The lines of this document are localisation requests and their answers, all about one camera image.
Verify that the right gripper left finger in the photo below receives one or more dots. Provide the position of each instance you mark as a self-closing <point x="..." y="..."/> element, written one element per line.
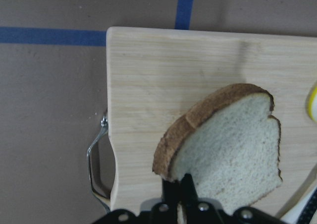
<point x="170" y="192"/>

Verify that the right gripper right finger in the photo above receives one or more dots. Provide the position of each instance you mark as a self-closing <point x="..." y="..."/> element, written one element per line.
<point x="188" y="192"/>

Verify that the bread slice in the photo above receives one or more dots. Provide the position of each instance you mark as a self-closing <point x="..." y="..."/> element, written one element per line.
<point x="228" y="143"/>

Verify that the wooden cutting board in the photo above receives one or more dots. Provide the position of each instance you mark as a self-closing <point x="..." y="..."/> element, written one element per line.
<point x="155" y="75"/>

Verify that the lemon half slice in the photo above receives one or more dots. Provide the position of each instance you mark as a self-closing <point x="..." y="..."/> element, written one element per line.
<point x="311" y="103"/>

